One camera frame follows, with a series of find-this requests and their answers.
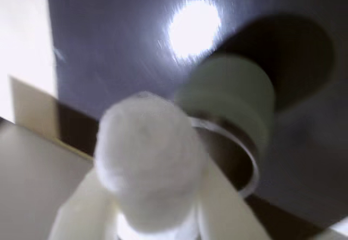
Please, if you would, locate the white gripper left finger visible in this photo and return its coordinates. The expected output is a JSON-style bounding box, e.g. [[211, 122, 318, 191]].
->
[[48, 168, 122, 240]]

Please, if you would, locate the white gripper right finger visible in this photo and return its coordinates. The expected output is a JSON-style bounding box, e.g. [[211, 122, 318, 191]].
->
[[194, 158, 270, 240]]

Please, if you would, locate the white gauze roll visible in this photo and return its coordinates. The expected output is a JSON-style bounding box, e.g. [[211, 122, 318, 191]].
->
[[94, 90, 206, 240]]

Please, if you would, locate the pale green steel-rimmed mug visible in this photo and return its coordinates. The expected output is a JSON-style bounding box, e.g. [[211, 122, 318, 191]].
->
[[173, 52, 276, 198]]

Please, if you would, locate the black table mat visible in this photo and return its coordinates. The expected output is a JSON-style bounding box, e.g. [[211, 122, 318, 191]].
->
[[45, 0, 348, 237]]

